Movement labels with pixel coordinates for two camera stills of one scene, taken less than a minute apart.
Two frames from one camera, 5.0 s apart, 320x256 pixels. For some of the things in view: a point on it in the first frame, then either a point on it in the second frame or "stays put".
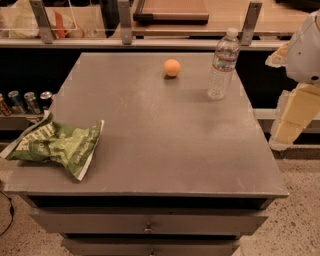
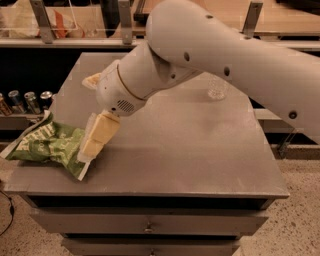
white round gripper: [305, 56] to [111, 89]
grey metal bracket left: [42, 21] stays put
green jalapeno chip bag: [49, 141] stays put
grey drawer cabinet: [173, 171] stays put
